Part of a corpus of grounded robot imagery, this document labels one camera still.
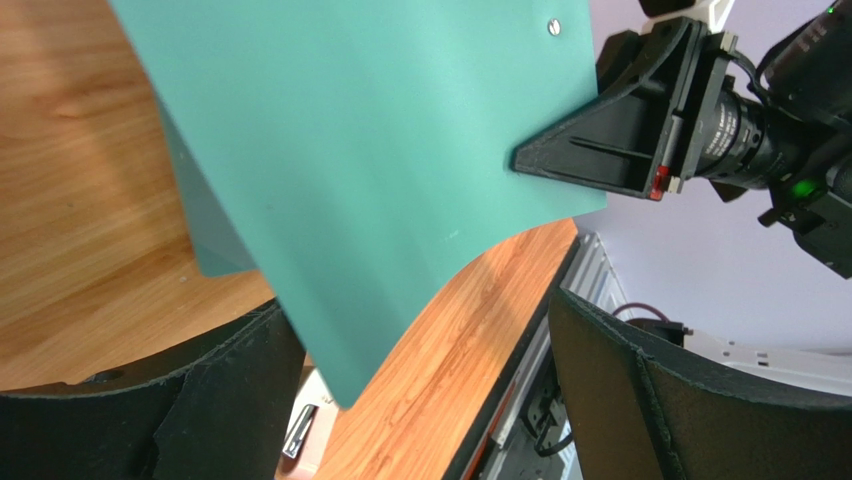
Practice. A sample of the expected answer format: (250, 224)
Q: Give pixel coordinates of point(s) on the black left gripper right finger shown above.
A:
(641, 407)

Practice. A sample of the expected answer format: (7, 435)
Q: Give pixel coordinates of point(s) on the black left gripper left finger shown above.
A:
(215, 406)

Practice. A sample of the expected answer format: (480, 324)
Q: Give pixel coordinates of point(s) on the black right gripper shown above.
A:
(681, 103)

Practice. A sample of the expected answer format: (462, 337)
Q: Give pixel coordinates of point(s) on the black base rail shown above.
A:
(521, 430)

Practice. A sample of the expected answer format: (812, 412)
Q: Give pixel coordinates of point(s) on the teal file folder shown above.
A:
(361, 149)

